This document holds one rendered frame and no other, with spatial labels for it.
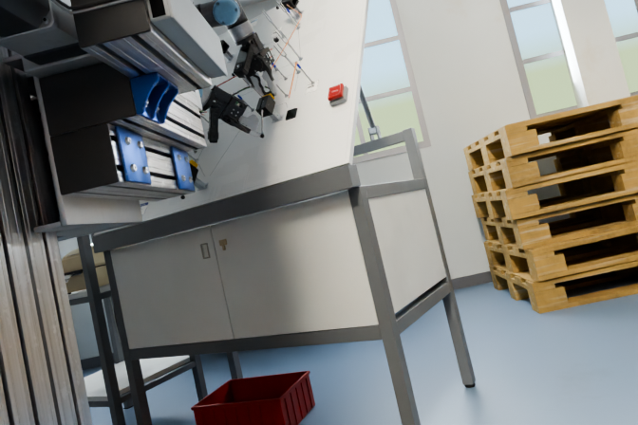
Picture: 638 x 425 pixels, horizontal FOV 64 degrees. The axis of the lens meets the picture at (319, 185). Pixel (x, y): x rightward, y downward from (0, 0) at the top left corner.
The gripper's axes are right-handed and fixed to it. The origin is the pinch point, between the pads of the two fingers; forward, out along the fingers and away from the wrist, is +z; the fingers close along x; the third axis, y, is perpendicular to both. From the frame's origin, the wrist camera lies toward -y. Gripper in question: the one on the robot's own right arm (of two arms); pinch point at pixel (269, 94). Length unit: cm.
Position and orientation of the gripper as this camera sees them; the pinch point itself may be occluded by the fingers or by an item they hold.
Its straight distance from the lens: 177.2
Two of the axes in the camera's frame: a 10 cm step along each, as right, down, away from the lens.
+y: 3.7, -5.3, 7.6
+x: -8.3, 1.8, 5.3
